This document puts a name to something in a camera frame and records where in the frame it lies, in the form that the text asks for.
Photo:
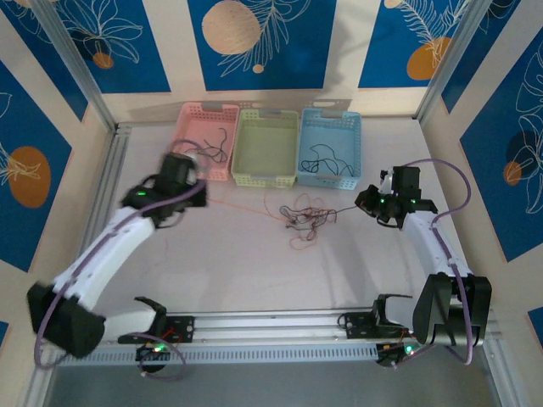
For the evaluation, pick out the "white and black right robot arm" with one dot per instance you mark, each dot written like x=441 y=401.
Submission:
x=428 y=241

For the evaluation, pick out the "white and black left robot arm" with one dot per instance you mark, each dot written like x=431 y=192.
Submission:
x=106 y=246

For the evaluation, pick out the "pink perforated plastic basket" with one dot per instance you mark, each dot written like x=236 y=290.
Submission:
x=199 y=127

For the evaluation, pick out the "blue perforated plastic basket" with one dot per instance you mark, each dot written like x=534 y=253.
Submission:
x=326 y=131

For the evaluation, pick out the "green perforated plastic basket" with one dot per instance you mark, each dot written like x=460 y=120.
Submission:
x=263 y=148

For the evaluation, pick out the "black controller board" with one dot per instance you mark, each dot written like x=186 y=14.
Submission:
x=390 y=356
x=148 y=354

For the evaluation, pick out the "blue poster with beige circle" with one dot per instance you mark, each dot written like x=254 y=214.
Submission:
x=297 y=51

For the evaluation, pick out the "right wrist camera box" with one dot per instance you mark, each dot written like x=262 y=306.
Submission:
x=387 y=182

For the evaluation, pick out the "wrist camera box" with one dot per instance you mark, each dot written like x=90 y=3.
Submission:
x=193 y=160
x=387 y=182

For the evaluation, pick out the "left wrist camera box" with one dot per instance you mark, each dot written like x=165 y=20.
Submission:
x=193 y=160

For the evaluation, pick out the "aluminium side rail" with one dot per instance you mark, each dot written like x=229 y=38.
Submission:
x=114 y=144

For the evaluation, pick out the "blue floral wall poster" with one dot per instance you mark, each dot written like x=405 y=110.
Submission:
x=479 y=51
x=382 y=42
x=488 y=169
x=63 y=89
x=140 y=63
x=21 y=237

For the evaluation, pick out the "aluminium frame post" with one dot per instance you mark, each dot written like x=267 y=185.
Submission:
x=449 y=55
x=72 y=55

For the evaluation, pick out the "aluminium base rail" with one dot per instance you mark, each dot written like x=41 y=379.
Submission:
x=263 y=326

